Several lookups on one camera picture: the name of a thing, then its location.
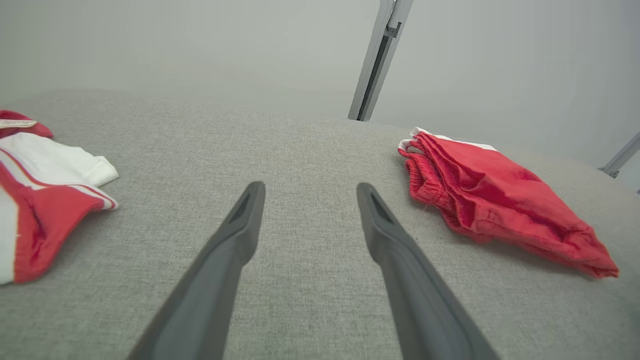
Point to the grey metal door frame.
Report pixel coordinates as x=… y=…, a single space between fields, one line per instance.
x=380 y=55

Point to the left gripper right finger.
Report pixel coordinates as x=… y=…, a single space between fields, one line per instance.
x=415 y=290

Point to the red shorts white trim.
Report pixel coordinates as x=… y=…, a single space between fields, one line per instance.
x=500 y=200

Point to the slim grey metal frame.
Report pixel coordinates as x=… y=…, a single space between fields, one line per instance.
x=620 y=159

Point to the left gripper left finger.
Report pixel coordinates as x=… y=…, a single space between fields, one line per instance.
x=210 y=285

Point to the red white basketball jersey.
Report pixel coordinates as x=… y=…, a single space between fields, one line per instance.
x=45 y=200

